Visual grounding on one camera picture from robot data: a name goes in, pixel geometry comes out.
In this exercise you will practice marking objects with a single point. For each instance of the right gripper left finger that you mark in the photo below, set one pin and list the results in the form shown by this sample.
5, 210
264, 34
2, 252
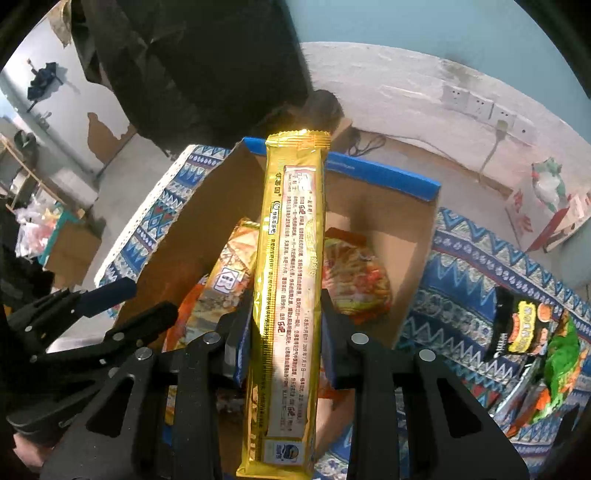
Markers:
238, 341

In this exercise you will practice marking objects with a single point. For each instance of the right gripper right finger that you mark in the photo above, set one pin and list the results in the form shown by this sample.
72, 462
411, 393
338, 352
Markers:
340, 358

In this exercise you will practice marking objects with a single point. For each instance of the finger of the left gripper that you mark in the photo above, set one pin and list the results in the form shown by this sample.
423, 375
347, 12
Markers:
118, 343
60, 310

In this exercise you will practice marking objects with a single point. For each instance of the large orange-red snack bag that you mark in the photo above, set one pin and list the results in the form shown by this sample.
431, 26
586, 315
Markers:
175, 336

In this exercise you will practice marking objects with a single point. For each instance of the red noodle snack bag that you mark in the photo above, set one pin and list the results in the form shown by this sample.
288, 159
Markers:
355, 277

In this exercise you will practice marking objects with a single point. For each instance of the gold orange biscuit pack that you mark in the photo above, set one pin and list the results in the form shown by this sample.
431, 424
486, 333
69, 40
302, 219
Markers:
230, 276

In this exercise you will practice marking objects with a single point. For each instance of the yellow biscuit tube pack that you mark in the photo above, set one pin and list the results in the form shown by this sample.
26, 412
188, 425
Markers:
285, 356

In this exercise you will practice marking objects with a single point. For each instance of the black snack bag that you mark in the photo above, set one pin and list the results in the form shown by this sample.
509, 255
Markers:
522, 326

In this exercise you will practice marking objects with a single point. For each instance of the silver foil snack pack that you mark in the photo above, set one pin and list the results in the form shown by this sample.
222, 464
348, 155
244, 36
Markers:
515, 390

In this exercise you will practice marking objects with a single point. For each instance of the orange green rice cracker bag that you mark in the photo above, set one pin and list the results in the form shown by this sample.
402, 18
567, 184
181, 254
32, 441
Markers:
527, 411

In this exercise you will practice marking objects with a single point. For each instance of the green snack bag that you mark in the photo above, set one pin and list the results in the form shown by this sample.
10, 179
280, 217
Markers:
561, 368

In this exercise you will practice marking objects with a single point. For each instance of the person left hand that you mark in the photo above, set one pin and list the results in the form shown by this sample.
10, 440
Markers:
31, 454

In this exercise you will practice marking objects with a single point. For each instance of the blue cardboard box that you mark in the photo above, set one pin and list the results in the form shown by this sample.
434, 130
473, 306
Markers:
255, 217

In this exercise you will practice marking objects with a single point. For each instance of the patterned blue tablecloth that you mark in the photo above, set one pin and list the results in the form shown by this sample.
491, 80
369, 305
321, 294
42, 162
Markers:
454, 308

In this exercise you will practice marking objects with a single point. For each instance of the small brown cardboard box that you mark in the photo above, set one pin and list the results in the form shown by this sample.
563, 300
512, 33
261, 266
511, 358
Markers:
343, 137

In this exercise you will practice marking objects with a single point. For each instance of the black hanging cloth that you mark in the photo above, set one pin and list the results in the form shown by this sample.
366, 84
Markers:
207, 72

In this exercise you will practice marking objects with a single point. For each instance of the white flat carton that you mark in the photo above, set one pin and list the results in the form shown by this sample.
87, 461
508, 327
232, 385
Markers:
578, 213

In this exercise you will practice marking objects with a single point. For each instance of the black umbrella on wall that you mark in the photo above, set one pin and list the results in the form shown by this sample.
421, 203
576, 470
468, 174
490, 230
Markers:
42, 81

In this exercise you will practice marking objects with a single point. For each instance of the white wall socket row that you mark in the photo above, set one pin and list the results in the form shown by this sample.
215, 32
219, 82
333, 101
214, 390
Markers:
489, 112

